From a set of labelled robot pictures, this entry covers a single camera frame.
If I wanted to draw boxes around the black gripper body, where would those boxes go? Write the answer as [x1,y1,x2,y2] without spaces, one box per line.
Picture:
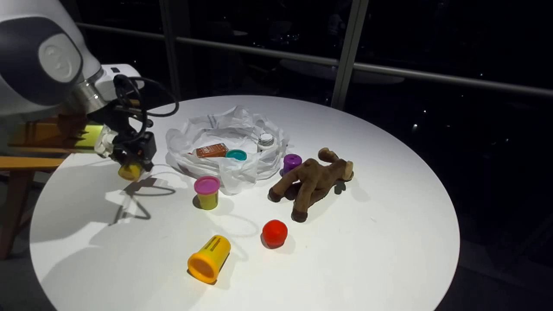
[106,109,159,156]

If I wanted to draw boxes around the small yellow tub orange lid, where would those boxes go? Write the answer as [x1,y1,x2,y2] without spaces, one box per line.
[116,163,145,183]

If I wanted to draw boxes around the brown jar orange lid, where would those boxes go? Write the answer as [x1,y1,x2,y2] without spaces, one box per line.
[194,142,230,161]

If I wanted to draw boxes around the yellow tub pink lid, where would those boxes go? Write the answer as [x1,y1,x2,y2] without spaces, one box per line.
[192,175,223,213]

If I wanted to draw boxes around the yellow tub teal lid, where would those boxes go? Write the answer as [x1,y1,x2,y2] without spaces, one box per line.
[225,147,249,163]

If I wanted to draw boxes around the large yellow tub orange lid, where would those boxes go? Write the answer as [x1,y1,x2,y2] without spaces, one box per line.
[185,233,233,287]

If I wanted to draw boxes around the white plastic bag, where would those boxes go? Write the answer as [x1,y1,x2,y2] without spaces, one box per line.
[164,106,289,195]

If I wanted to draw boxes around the grey chair wooden armrests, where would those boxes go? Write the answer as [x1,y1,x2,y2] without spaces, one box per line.
[0,114,88,263]

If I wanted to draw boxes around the purple lid dough tub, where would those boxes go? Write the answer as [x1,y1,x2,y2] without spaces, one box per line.
[282,152,304,176]

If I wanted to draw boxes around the red plastic cap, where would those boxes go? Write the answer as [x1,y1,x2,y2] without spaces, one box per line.
[259,218,291,251]

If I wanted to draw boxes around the brown plush toy animal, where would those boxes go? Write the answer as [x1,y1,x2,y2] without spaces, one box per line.
[266,147,356,225]

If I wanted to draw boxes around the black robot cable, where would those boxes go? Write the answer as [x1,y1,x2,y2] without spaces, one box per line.
[113,73,182,121]

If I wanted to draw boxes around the grey window frame post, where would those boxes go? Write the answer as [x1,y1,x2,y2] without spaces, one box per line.
[330,0,372,112]

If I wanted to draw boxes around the grey horizontal window rail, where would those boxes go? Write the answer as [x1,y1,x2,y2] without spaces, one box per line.
[75,19,553,99]

